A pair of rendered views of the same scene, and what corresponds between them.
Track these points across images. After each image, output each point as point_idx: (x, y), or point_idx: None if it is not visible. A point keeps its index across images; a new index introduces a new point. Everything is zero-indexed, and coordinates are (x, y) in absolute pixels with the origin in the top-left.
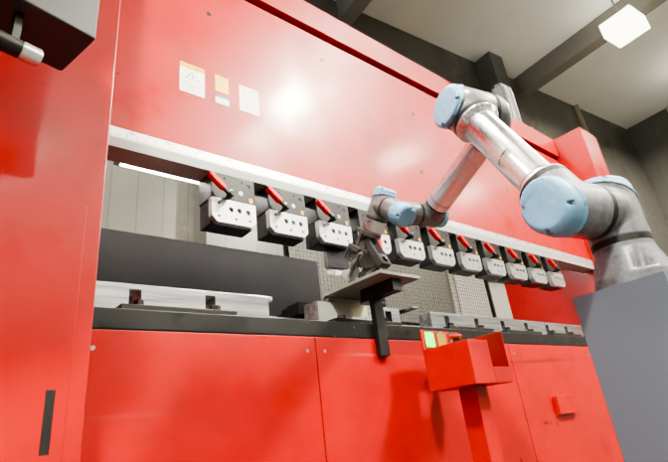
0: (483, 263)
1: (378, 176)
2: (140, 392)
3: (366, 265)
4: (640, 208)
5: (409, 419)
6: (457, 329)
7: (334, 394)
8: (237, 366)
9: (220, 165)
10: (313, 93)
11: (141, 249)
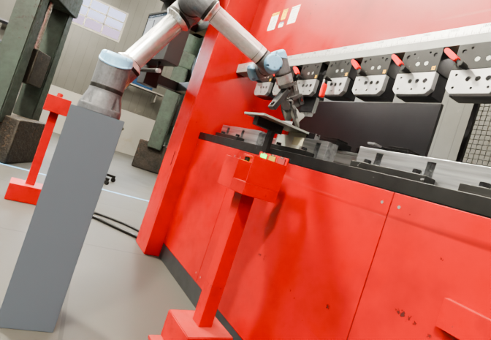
0: None
1: (367, 18)
2: (199, 159)
3: (286, 108)
4: (96, 66)
5: (257, 208)
6: (328, 161)
7: None
8: (215, 156)
9: None
10: None
11: (322, 110)
